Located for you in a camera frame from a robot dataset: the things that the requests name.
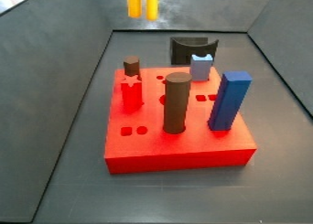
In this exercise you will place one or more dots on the yellow square-circle peg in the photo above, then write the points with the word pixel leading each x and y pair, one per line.
pixel 138 6

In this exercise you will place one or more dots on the blue square peg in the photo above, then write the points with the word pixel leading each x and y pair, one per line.
pixel 232 92

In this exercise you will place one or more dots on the red star peg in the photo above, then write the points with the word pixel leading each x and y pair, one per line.
pixel 131 93

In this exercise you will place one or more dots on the dark grey cylinder peg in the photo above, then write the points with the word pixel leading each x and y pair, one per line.
pixel 177 93

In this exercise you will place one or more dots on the brown hexagon peg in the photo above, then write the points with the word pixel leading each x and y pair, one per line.
pixel 131 66

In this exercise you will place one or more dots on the light blue notched peg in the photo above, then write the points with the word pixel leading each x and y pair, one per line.
pixel 201 65

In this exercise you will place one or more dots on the black curved block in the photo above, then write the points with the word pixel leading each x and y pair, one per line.
pixel 186 46

